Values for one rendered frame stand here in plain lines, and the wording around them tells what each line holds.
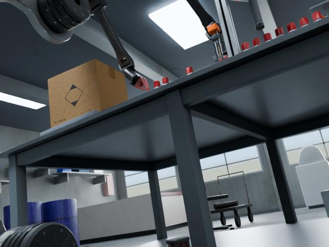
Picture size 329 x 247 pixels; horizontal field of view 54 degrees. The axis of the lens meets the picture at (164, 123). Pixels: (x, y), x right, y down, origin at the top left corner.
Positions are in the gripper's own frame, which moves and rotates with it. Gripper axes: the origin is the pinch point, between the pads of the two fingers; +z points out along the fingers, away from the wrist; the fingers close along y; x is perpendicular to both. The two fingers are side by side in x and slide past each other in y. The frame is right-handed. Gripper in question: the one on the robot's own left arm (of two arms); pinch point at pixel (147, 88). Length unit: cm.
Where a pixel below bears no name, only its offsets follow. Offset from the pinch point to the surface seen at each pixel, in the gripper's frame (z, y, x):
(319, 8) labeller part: 53, 5, -74
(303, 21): 54, -3, -64
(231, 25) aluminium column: 34, -17, -47
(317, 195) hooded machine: 48, 659, 68
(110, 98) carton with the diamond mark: 9.2, -31.3, 8.9
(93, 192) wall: -443, 608, 476
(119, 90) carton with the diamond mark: 3.4, -22.4, 5.3
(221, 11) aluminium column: 26, -18, -50
